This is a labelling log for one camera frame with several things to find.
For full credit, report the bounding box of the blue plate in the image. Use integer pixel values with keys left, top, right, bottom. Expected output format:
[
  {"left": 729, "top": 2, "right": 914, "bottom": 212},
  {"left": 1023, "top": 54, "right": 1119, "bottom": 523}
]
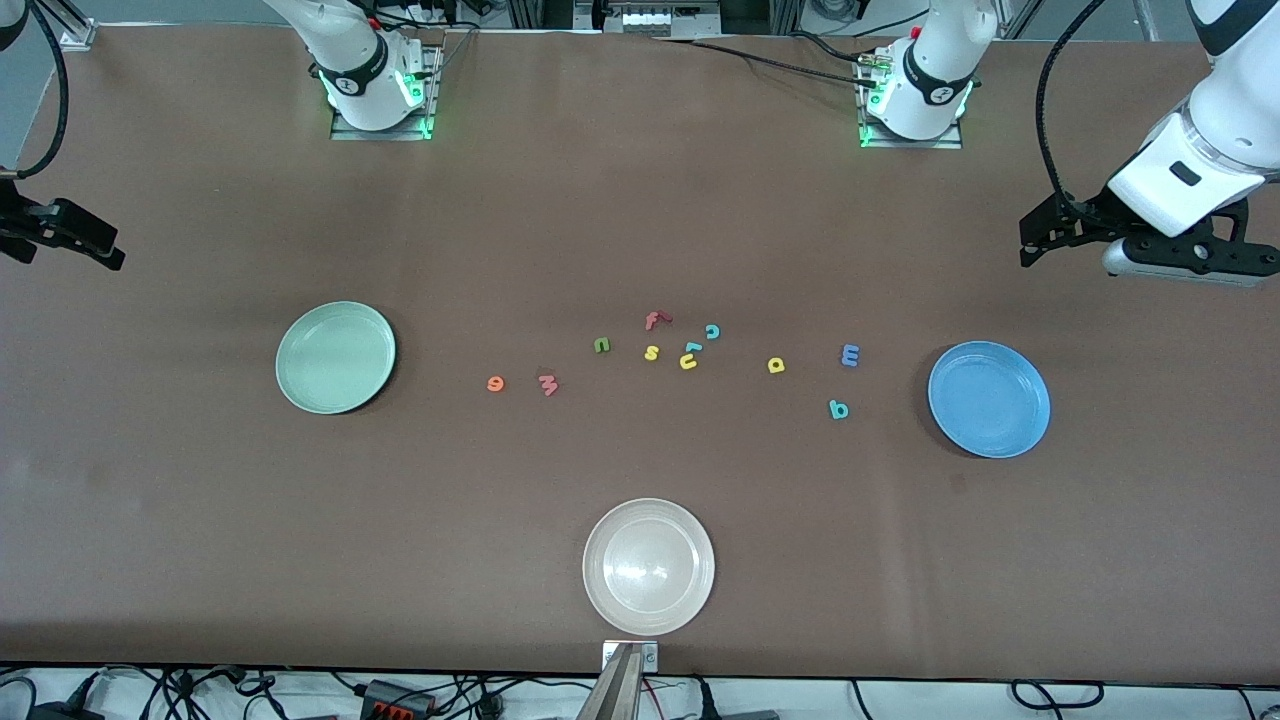
[{"left": 927, "top": 340, "right": 1052, "bottom": 460}]

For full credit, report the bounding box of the pale green plate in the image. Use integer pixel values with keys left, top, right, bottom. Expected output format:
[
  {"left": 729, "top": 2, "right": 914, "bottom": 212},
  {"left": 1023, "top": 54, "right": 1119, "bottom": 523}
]
[{"left": 275, "top": 301, "right": 398, "bottom": 416}]

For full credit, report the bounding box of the silver control device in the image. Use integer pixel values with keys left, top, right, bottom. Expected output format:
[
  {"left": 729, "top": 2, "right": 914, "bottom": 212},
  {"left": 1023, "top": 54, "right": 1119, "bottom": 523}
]
[{"left": 575, "top": 0, "right": 723, "bottom": 40}]

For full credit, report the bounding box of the beige plate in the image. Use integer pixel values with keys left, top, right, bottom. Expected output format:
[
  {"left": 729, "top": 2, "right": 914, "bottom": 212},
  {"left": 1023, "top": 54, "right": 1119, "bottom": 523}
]
[{"left": 582, "top": 498, "right": 717, "bottom": 637}]

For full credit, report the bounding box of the black orange power strip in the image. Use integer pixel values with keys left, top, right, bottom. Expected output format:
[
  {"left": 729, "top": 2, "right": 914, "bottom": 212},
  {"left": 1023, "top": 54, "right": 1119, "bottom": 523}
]
[{"left": 360, "top": 678, "right": 437, "bottom": 720}]

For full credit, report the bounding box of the black power adapter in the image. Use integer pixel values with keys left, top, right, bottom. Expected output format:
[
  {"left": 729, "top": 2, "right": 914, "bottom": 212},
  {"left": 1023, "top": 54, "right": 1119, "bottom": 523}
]
[{"left": 698, "top": 680, "right": 783, "bottom": 720}]

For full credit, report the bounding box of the black left arm hose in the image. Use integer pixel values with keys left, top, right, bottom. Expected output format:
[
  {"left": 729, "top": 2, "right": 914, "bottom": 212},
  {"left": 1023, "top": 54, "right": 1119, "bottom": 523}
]
[{"left": 1034, "top": 0, "right": 1113, "bottom": 216}]

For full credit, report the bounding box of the black arm hose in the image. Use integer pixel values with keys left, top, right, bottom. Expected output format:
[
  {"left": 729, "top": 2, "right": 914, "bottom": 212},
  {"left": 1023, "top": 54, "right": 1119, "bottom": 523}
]
[
  {"left": 0, "top": 0, "right": 69, "bottom": 181},
  {"left": 1034, "top": 0, "right": 1113, "bottom": 216}
]

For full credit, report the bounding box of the black right arm hose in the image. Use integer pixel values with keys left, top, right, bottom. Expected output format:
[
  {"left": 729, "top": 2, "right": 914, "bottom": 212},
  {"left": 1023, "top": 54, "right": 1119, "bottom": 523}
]
[{"left": 0, "top": 0, "right": 69, "bottom": 181}]

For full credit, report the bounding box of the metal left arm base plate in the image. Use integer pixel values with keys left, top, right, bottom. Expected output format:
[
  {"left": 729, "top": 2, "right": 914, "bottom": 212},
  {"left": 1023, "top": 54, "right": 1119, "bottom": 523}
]
[{"left": 857, "top": 58, "right": 964, "bottom": 152}]

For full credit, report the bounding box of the aluminium frame corner bracket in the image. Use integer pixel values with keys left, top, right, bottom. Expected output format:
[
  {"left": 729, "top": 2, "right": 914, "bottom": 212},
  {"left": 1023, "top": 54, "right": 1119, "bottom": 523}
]
[{"left": 55, "top": 0, "right": 99, "bottom": 50}]

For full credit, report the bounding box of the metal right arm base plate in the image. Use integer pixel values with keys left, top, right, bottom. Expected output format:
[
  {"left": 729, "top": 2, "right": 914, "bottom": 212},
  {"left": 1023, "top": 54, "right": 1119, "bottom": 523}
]
[{"left": 329, "top": 42, "right": 438, "bottom": 142}]

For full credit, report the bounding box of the black cable across table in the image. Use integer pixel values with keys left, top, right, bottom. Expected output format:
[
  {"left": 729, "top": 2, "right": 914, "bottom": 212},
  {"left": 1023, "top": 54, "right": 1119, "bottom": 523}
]
[{"left": 650, "top": 30, "right": 886, "bottom": 89}]

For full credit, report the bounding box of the black looped floor cable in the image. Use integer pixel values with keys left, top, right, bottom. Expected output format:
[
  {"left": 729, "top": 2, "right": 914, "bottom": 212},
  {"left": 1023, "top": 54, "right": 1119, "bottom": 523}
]
[{"left": 1008, "top": 679, "right": 1107, "bottom": 714}]

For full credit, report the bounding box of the metal camera mount bar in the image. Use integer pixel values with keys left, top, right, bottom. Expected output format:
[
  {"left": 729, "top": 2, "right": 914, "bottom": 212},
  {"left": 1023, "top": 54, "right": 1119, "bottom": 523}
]
[{"left": 578, "top": 640, "right": 661, "bottom": 720}]

